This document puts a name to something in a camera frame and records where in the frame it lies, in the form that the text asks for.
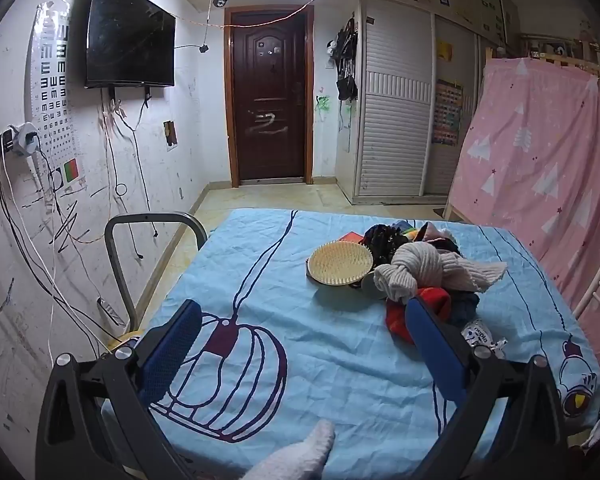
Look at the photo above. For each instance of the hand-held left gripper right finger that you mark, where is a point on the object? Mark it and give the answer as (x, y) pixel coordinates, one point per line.
(437, 355)

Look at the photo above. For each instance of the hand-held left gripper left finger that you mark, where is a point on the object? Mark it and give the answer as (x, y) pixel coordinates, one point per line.
(172, 355)

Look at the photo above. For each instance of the cream round bristle brush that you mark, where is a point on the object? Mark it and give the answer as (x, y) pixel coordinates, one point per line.
(340, 262)

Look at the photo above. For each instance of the white printed wrapper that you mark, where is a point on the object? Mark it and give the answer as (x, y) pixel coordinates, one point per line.
(480, 332)

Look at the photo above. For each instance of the dark blue cloth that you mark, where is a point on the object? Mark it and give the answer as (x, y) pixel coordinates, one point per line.
(465, 307)

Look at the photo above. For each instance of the red cloth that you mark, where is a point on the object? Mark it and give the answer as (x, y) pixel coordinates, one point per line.
(395, 316)

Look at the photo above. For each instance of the floor power strip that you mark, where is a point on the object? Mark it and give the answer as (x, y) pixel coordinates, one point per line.
(111, 311)

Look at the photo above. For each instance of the beige knotted knit socks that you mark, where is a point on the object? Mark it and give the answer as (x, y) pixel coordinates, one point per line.
(420, 265)

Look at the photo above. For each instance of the blue printed bedsheet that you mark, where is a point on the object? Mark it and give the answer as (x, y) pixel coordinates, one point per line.
(330, 350)

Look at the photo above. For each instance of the black glossy item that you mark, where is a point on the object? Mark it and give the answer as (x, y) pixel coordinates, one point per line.
(382, 240)

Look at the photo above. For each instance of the grey metal chair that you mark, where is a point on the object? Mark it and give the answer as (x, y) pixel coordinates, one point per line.
(155, 217)

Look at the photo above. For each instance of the orange box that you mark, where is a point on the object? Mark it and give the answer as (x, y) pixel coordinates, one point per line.
(352, 237)

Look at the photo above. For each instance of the white fluffy cloth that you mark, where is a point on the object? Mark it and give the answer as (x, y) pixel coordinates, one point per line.
(295, 455)

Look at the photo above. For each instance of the pink tree print curtain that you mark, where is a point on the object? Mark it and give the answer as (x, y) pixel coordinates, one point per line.
(530, 160)

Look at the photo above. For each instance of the white slatted wardrobe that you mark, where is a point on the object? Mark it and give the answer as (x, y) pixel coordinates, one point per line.
(395, 135)

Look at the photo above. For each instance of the colourful grid poster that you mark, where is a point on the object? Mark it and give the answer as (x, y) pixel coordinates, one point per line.
(447, 112)

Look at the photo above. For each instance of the dark brown door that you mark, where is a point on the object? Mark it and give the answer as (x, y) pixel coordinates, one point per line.
(270, 110)

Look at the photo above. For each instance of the eye test chart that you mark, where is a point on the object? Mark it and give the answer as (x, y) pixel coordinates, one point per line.
(55, 85)

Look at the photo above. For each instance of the yellow sticker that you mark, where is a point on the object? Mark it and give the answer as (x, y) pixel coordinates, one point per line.
(445, 51)

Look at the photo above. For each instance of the hanging black bags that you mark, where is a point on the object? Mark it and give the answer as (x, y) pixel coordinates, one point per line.
(346, 60)

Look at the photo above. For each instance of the wall switch box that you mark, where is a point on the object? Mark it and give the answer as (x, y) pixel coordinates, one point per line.
(170, 132)

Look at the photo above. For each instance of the wall power adapter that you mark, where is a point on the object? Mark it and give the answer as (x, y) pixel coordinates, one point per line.
(22, 140)

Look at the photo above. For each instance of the black wall television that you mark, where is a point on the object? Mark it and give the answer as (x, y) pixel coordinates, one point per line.
(130, 35)

